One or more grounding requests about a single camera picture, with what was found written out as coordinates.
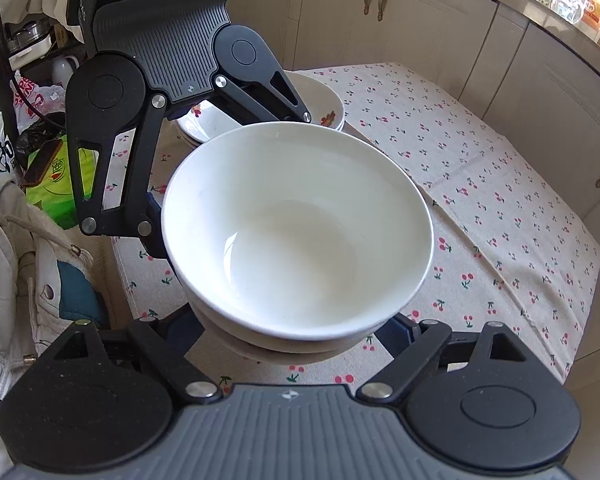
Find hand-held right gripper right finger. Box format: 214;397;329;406
357;314;528;402

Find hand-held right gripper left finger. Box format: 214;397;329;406
52;305;223;403

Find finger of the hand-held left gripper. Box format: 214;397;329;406
71;92;168;257
211;66;314;126

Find white plate fruit print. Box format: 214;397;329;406
176;119;346;147
176;71;344;143
180;130;216;151

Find white bowl pink flowers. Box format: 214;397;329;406
207;330;376;367
187;300;398;356
161;122;435;344

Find green plastic bag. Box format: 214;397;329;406
26;135;101;231

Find white kettle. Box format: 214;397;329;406
49;55;81;88

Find dark smartphone orange case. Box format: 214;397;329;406
21;139;64;187

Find white hooded jacket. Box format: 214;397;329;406
0;175;113;466

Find black plastic bag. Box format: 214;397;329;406
14;117;68;158

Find steel pot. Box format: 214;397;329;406
4;19;53;56

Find white plastic bag red print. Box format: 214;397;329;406
10;75;68;128

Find cherry print tablecloth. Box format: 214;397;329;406
111;62;600;398

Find glass teapot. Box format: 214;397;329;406
550;0;586;23

